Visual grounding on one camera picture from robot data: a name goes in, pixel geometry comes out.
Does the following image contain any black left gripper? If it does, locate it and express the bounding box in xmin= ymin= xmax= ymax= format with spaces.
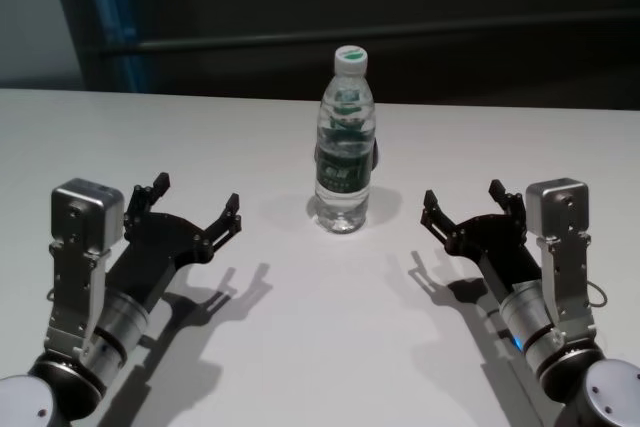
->
xmin=107 ymin=174 xmax=242 ymax=308

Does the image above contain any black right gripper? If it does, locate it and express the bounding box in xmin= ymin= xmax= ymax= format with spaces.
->
xmin=419 ymin=179 xmax=544 ymax=296

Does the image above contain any clear water bottle green label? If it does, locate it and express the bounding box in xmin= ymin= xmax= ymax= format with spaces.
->
xmin=313 ymin=45 xmax=377 ymax=234

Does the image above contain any grey handrail bar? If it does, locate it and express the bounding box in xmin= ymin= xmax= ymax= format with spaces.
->
xmin=99 ymin=9 xmax=640 ymax=56

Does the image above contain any blue glass window strip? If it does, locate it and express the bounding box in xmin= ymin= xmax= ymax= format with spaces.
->
xmin=87 ymin=0 xmax=151 ymax=93

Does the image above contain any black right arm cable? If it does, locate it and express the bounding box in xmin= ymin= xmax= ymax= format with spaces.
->
xmin=587 ymin=280 xmax=609 ymax=309

